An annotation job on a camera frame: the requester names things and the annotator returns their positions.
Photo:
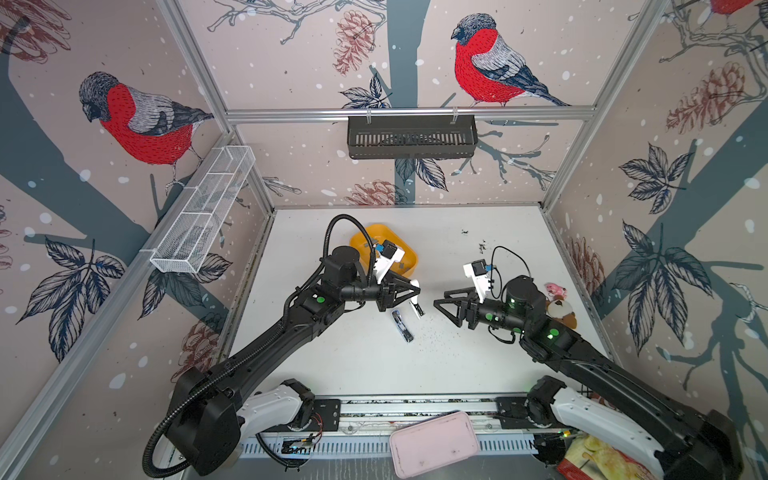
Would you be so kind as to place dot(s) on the white mini stapler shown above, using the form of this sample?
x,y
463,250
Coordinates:
x,y
414,300

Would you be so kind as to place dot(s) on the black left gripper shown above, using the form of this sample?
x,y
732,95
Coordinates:
x,y
390,286

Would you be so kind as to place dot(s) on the light blue stapler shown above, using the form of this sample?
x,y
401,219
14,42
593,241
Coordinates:
x,y
401,326

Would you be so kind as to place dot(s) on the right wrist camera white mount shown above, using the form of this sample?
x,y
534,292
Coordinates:
x,y
479,273

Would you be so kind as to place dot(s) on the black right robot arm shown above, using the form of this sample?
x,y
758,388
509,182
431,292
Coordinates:
x,y
670,439

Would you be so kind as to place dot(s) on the pink plastic lid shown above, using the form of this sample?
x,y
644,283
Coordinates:
x,y
433,444

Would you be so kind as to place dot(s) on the red cassava chips bag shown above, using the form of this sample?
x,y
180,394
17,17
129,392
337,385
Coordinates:
x,y
589,458

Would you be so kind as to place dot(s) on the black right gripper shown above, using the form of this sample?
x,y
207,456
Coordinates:
x,y
453,300

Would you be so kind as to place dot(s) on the brown plush toy keychain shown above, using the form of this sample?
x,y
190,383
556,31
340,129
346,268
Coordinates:
x,y
557,306

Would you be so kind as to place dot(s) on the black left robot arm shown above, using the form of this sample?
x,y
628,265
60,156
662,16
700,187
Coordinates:
x,y
201,427

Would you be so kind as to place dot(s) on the black hanging wire basket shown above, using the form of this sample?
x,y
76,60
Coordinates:
x,y
412,137

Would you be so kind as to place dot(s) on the white mesh wall shelf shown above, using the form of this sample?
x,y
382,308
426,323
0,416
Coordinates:
x,y
193,232

